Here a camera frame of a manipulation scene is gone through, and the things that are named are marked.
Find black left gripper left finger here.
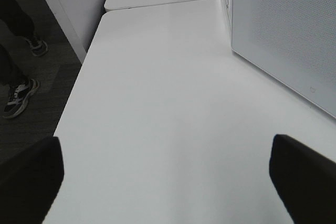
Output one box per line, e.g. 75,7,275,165
1,136,65,223

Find person's dark trouser legs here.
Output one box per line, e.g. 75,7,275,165
1,0,35,86

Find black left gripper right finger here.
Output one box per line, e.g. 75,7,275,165
269,134,335,223

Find near grey white sneaker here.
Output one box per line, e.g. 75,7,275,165
3,78,40,119

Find far grey sneaker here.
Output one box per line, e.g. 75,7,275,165
24,35,48,57

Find white microwave door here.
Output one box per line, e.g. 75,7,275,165
230,0,335,116

